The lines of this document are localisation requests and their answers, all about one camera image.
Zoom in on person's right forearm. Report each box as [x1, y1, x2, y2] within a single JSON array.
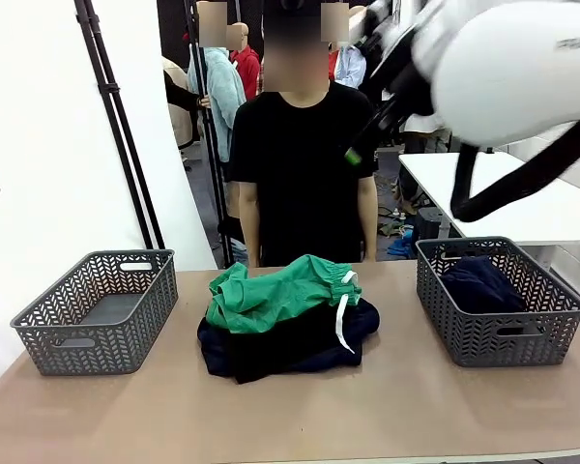
[[237, 181, 263, 257]]

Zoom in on white table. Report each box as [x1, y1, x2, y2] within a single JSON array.
[[398, 144, 580, 247]]

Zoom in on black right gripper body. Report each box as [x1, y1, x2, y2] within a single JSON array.
[[366, 23, 436, 127]]

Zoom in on blue cloth on floor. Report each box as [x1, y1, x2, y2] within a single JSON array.
[[387, 230, 418, 258]]

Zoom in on large navy garment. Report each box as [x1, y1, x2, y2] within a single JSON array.
[[196, 297, 382, 379]]

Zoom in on grey plastic woven basket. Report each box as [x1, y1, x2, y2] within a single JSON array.
[[10, 249, 179, 377], [414, 235, 580, 368]]

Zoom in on black single pole stand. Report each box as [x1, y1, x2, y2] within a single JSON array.
[[183, 0, 237, 268]]

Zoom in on small navy garment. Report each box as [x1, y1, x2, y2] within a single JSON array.
[[438, 255, 529, 316]]

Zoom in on mannequin in teal fleece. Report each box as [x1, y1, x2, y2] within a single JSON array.
[[187, 0, 248, 164]]

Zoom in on person in black t-shirt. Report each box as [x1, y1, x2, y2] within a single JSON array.
[[228, 0, 381, 268]]

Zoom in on black box under table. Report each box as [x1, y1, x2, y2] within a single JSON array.
[[410, 206, 450, 243]]

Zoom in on mannequin in blue shirt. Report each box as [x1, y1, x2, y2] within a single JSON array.
[[329, 41, 368, 91]]

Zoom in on green trousers white drawstring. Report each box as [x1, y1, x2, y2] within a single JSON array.
[[206, 254, 364, 355]]

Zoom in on black garment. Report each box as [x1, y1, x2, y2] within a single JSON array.
[[221, 308, 368, 386]]

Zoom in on black double pole stand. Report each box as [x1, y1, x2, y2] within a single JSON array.
[[73, 0, 167, 251]]

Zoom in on person's left forearm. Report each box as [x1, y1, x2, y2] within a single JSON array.
[[356, 176, 380, 251]]

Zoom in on mannequin in red shirt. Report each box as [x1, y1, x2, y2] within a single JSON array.
[[229, 21, 262, 103]]

